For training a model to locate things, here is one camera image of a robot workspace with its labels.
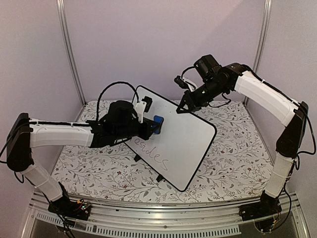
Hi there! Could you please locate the floral patterned table mat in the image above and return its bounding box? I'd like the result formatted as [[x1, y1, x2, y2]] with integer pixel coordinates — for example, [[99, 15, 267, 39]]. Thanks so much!
[[47, 99, 283, 203]]

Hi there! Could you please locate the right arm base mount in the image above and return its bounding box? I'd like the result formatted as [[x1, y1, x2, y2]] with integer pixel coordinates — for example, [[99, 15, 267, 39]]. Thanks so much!
[[238, 193, 282, 221]]

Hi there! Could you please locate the small black-framed whiteboard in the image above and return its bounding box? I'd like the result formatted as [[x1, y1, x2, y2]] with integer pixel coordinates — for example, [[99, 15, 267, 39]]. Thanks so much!
[[126, 85, 217, 192]]

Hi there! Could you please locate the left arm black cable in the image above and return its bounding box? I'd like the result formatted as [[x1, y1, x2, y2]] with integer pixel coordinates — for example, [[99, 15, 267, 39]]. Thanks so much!
[[97, 82, 139, 122]]

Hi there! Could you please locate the right aluminium corner post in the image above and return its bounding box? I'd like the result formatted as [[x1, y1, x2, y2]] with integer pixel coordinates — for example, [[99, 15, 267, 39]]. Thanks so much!
[[244, 0, 272, 105]]

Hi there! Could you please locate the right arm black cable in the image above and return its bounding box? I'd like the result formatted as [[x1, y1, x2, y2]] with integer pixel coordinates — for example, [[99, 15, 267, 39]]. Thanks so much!
[[180, 64, 232, 107]]

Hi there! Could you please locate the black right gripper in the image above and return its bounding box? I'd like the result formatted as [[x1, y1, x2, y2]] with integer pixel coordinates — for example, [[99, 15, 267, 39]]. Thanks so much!
[[175, 79, 226, 115]]

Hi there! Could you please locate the blue whiteboard eraser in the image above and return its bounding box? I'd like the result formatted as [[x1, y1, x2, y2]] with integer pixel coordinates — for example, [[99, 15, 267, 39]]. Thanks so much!
[[154, 115, 164, 134]]

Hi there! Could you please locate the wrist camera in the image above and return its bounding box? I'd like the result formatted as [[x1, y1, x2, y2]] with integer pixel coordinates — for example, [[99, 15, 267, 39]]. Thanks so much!
[[174, 75, 189, 89], [142, 96, 153, 113]]

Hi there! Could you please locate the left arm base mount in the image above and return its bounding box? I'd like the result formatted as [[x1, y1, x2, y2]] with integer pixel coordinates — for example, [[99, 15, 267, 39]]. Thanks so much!
[[48, 197, 92, 221]]

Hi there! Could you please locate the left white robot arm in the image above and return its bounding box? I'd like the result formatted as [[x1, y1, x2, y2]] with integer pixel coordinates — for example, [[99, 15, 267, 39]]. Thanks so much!
[[2, 100, 162, 215]]

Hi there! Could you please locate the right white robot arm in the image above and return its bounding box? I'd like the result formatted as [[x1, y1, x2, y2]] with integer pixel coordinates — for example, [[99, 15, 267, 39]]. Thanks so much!
[[174, 55, 309, 216]]

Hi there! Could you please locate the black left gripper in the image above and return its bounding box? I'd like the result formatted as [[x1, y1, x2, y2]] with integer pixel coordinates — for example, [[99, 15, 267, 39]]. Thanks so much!
[[114, 118, 159, 141]]

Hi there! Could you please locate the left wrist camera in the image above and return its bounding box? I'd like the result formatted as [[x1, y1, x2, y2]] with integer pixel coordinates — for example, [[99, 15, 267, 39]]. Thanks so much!
[[142, 96, 153, 113]]

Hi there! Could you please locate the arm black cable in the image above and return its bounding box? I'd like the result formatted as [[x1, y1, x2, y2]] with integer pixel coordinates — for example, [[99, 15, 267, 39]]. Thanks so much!
[[180, 64, 232, 107], [97, 82, 139, 122]]

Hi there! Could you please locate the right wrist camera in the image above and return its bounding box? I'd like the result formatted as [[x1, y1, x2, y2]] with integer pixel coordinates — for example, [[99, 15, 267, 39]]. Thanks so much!
[[174, 75, 189, 89]]

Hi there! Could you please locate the aluminium corner post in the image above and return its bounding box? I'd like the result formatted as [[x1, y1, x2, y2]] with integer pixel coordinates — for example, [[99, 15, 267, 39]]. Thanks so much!
[[56, 0, 86, 106], [244, 0, 272, 105]]

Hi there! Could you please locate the left aluminium corner post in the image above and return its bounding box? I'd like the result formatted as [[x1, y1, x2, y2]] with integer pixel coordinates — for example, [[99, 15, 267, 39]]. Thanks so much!
[[56, 0, 86, 106]]

